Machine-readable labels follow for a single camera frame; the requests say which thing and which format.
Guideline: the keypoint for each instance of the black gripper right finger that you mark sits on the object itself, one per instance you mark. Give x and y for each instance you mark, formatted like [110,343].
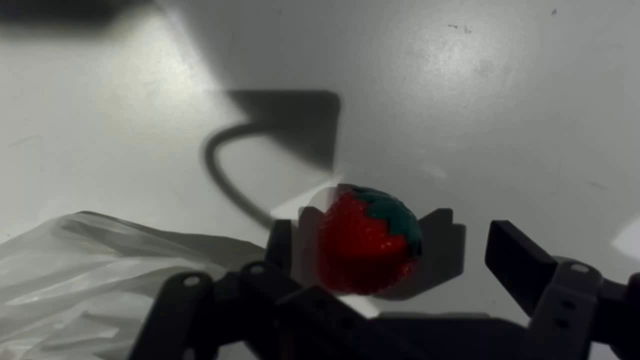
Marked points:
[568,303]

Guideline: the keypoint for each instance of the red toy strawberry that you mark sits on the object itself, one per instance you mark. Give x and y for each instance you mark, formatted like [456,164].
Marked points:
[367,242]

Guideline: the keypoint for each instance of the white plastic bag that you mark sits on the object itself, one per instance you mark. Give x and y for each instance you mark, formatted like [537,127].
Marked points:
[78,287]

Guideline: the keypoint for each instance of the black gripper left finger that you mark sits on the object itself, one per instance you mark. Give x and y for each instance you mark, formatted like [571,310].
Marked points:
[260,307]

